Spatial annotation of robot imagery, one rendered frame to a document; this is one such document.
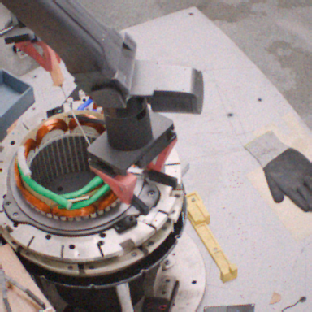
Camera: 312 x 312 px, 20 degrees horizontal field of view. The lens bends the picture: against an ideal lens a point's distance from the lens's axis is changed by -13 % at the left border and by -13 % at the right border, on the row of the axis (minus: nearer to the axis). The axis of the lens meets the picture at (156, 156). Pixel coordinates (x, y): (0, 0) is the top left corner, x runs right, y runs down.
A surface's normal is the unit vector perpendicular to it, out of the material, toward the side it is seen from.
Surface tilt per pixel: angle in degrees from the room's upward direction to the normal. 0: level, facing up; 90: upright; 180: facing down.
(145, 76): 24
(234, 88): 0
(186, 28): 0
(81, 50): 110
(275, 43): 0
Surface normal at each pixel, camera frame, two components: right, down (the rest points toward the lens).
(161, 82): -0.10, -0.32
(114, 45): 0.93, -0.01
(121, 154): -0.11, -0.69
